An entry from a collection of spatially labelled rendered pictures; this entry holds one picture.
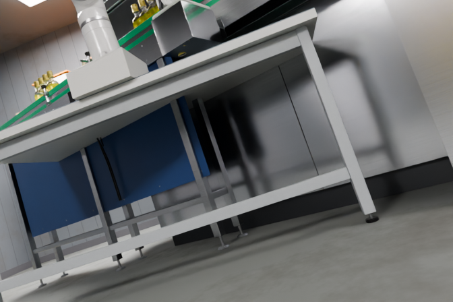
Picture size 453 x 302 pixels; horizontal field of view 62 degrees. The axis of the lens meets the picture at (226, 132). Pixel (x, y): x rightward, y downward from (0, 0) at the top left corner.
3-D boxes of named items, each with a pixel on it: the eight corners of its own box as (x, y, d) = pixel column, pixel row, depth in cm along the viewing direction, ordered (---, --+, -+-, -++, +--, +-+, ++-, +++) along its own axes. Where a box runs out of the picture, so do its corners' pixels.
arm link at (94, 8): (77, 25, 146) (57, -28, 149) (90, 44, 164) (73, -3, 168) (106, 15, 148) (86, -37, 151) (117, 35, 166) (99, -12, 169)
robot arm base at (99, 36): (127, 50, 141) (110, 8, 144) (79, 69, 141) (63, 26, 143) (139, 67, 160) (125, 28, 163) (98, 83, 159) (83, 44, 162)
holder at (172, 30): (230, 44, 167) (220, 12, 168) (193, 36, 144) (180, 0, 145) (202, 61, 176) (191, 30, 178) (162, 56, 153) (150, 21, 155)
